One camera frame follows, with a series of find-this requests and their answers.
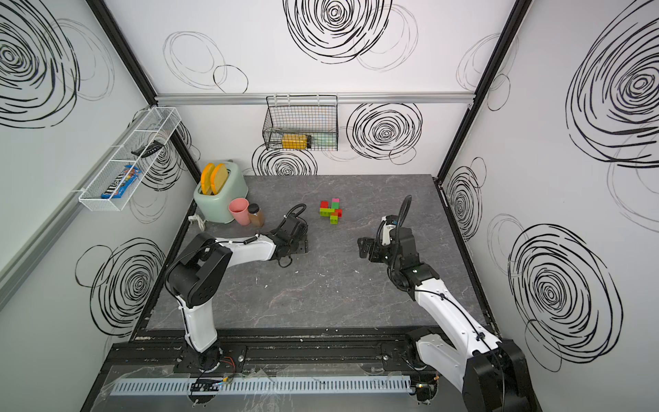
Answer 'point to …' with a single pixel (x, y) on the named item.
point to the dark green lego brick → (335, 205)
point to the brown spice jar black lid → (256, 215)
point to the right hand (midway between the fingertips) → (373, 241)
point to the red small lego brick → (340, 211)
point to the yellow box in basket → (294, 142)
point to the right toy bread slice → (218, 178)
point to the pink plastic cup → (239, 208)
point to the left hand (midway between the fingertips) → (300, 243)
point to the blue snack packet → (116, 190)
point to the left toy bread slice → (206, 178)
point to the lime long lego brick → (325, 212)
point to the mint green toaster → (214, 208)
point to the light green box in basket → (323, 141)
